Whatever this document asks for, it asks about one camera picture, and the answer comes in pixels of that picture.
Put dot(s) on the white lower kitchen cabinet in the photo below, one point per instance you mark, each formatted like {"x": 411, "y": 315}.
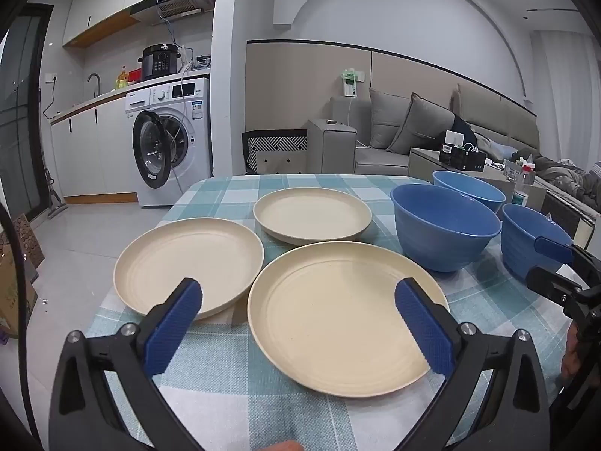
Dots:
{"x": 94, "y": 150}

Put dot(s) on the patterned flat cardboard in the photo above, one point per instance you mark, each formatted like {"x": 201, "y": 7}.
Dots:
{"x": 30, "y": 239}

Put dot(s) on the grey sofa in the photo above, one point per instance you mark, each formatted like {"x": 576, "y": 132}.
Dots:
{"x": 333, "y": 145}

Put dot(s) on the grey cushion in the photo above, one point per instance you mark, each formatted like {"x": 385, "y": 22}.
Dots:
{"x": 422, "y": 124}
{"x": 389, "y": 117}

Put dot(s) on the white washing machine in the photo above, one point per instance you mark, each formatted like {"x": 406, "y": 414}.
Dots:
{"x": 188, "y": 117}

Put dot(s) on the large cream plate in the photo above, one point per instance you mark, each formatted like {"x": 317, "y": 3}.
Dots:
{"x": 178, "y": 263}
{"x": 338, "y": 319}

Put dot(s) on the yellow bottle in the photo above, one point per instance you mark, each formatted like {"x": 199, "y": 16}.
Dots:
{"x": 122, "y": 80}

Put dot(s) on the black box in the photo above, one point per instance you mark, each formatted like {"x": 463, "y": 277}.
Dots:
{"x": 460, "y": 159}

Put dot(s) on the red capped plastic bottle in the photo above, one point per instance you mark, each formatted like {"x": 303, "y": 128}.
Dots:
{"x": 527, "y": 176}

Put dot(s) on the large dark blue bowl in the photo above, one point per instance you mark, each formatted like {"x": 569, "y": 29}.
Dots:
{"x": 436, "y": 244}

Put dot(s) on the range hood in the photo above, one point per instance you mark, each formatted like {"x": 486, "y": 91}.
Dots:
{"x": 178, "y": 4}

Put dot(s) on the green white wall charger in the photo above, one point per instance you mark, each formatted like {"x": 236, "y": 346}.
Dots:
{"x": 351, "y": 82}

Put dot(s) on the red container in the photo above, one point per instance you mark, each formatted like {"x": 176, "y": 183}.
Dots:
{"x": 134, "y": 76}

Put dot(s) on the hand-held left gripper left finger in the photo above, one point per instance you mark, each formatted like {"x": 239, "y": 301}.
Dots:
{"x": 176, "y": 329}

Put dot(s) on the black kitchen faucet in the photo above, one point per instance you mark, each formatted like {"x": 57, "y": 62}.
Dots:
{"x": 96, "y": 80}

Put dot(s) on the open cardboard box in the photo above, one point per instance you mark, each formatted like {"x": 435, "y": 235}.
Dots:
{"x": 14, "y": 291}

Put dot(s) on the small white carton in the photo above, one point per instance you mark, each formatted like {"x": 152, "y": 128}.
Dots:
{"x": 511, "y": 170}

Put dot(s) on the glass sliding door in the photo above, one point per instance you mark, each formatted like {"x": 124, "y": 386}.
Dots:
{"x": 21, "y": 112}

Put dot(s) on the small ribbed blue bowl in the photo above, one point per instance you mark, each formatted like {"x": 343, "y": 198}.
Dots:
{"x": 521, "y": 244}

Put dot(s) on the small cream plate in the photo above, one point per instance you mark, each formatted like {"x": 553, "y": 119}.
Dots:
{"x": 310, "y": 216}

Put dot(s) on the grey side table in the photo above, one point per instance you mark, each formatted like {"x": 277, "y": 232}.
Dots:
{"x": 422, "y": 162}

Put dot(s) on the grey blanket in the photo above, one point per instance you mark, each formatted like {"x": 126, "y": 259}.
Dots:
{"x": 563, "y": 174}

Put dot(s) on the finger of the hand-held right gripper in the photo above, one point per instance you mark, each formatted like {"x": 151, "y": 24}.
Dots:
{"x": 554, "y": 248}
{"x": 554, "y": 284}

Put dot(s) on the grey stick vacuum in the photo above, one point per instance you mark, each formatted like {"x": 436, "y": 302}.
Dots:
{"x": 54, "y": 195}

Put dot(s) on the light blue bowl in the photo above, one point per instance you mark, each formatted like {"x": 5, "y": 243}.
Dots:
{"x": 474, "y": 190}

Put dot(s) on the teal checkered tablecloth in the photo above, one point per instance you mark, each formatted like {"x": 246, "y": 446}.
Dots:
{"x": 225, "y": 197}

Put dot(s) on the white wall socket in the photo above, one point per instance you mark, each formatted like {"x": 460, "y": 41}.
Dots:
{"x": 50, "y": 78}

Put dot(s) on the white box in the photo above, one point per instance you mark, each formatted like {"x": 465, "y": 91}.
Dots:
{"x": 454, "y": 138}

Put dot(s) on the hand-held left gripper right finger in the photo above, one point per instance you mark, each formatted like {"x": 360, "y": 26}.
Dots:
{"x": 422, "y": 329}

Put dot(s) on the black pressure cooker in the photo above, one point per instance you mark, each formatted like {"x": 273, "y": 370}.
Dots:
{"x": 159, "y": 61}

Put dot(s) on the white curtain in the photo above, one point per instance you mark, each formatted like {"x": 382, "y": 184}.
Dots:
{"x": 563, "y": 94}

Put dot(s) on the person's right hand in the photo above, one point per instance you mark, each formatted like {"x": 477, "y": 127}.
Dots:
{"x": 570, "y": 354}

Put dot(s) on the dark clothing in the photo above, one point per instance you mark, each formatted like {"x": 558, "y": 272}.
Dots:
{"x": 465, "y": 129}

